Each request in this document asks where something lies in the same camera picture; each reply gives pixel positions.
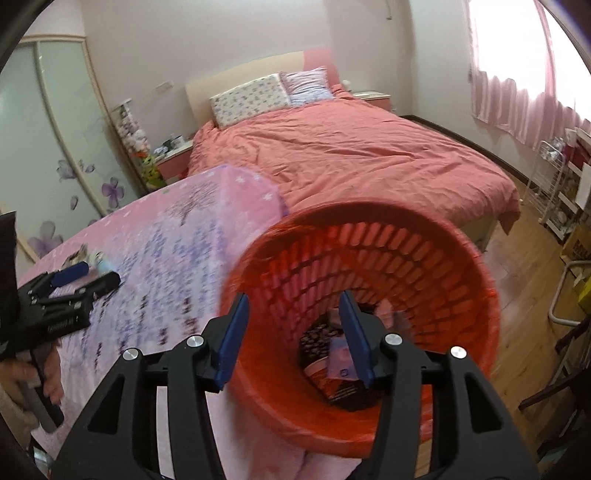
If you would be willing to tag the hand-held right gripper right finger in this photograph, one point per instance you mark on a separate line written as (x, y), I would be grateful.
(356, 344)

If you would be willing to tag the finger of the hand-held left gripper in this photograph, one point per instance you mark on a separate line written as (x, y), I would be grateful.
(69, 273)
(101, 284)

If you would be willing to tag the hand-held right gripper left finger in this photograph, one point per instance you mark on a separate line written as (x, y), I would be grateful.
(231, 344)

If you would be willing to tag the small light blue wrapper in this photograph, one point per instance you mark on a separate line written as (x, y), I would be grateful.
(101, 262)

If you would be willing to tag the orange plastic basket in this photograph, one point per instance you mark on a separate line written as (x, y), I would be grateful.
(415, 258)

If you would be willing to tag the person's left forearm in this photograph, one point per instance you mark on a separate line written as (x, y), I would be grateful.
(11, 410)

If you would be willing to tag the person's left hand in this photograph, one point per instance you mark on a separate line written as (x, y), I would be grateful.
(18, 370)

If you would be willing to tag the small brown wrapper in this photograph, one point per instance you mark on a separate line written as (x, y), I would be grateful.
(77, 258)

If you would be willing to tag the pink wrapper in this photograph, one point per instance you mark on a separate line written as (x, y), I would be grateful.
(344, 360)

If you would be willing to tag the pink printed tablecloth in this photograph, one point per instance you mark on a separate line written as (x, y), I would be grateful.
(184, 258)

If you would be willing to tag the frosted glass floral wardrobe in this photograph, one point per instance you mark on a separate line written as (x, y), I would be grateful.
(55, 152)

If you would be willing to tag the pink nightstand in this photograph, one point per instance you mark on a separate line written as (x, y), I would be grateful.
(173, 164)
(373, 98)

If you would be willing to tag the shelf with plush toys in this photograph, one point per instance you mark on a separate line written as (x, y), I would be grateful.
(134, 138)

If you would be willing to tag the bed with coral duvet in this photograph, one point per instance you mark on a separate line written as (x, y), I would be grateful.
(369, 152)

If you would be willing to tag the dark wooden chair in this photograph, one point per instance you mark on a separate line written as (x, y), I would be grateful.
(563, 378)

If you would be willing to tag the yellow packet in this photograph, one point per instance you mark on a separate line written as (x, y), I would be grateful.
(581, 288)

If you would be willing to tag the white floral pillow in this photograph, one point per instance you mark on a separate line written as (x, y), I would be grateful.
(249, 99)

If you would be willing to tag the beige and pink headboard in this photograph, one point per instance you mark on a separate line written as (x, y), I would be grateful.
(221, 78)

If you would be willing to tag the cardboard box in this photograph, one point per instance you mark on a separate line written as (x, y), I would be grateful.
(579, 244)

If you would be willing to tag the pink checkered pillow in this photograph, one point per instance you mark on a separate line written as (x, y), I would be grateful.
(307, 85)

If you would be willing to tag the cluttered white storage cart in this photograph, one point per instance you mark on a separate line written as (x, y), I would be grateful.
(575, 184)

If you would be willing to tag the pink curtain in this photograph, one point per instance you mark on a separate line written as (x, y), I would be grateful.
(517, 83)

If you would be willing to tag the white wall socket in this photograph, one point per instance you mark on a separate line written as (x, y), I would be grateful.
(164, 86)

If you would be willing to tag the white metal chair frame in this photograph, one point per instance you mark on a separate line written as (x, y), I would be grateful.
(561, 295)

